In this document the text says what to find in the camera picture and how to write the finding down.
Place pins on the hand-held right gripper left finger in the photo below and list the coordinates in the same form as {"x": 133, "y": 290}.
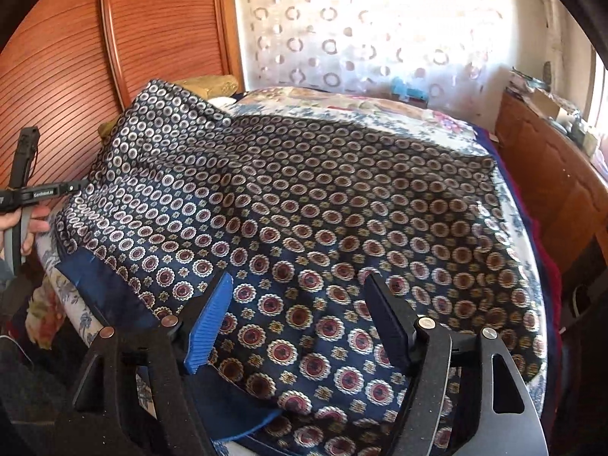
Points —
{"x": 209, "y": 323}

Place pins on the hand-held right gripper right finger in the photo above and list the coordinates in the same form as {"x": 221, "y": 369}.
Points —
{"x": 394, "y": 323}

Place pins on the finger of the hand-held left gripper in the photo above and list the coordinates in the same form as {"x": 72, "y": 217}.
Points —
{"x": 75, "y": 188}

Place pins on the navy circle-patterned garment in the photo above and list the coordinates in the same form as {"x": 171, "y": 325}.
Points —
{"x": 308, "y": 209}

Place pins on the person's left hand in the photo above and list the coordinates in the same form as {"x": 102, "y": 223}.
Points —
{"x": 35, "y": 221}

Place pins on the blue floral white sheet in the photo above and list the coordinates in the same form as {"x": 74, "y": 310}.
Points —
{"x": 78, "y": 294}

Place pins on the wooden slatted wardrobe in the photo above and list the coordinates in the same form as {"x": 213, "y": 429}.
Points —
{"x": 95, "y": 57}

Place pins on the navy blue blanket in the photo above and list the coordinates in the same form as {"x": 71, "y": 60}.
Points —
{"x": 541, "y": 266}

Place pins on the dark chair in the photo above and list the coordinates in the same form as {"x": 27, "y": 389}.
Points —
{"x": 586, "y": 342}

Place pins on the low wooden cabinet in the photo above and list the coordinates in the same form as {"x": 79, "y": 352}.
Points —
{"x": 546, "y": 166}

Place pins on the pink rose floral blanket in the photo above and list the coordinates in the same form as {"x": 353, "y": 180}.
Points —
{"x": 361, "y": 104}

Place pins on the small blue box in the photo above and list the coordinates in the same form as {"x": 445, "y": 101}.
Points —
{"x": 408, "y": 89}

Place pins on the open cardboard box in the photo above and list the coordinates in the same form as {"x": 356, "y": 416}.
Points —
{"x": 548, "y": 104}

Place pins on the sheer circle-patterned curtain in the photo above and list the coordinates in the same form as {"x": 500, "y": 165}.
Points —
{"x": 361, "y": 23}

